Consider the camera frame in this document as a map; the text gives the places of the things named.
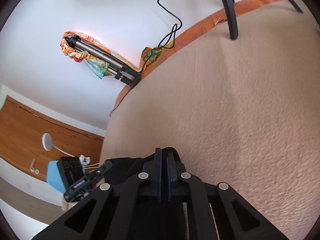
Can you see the light blue chair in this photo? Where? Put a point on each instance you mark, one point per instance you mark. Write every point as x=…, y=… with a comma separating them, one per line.
x=53, y=177

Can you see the black t-shirt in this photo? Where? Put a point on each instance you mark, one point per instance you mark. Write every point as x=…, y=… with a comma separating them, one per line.
x=123, y=168

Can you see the orange floral bed sheet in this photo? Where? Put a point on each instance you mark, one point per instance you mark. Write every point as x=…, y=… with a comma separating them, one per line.
x=200, y=28

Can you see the silver folded tripod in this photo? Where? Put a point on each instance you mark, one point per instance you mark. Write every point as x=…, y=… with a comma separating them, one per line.
x=103, y=63

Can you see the colourful scarf on tripod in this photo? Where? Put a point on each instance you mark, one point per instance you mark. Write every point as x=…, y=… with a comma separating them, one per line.
x=79, y=57

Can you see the peach bed blanket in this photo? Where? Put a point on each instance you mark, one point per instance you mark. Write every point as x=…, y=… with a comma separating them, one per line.
x=245, y=112

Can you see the white clip desk lamp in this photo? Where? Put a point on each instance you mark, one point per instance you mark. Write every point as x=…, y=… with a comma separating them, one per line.
x=47, y=144

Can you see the black mini tripod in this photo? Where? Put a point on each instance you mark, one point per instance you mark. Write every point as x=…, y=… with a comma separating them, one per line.
x=228, y=6

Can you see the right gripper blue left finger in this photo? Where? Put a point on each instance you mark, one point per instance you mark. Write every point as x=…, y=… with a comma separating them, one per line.
x=157, y=172

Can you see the wooden door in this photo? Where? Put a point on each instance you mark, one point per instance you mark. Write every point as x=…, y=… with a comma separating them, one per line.
x=30, y=140

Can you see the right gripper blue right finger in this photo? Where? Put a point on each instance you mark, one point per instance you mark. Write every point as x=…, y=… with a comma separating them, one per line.
x=171, y=172

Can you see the small colourful cloth pouch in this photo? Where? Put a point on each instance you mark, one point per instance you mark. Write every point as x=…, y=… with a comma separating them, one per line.
x=150, y=55

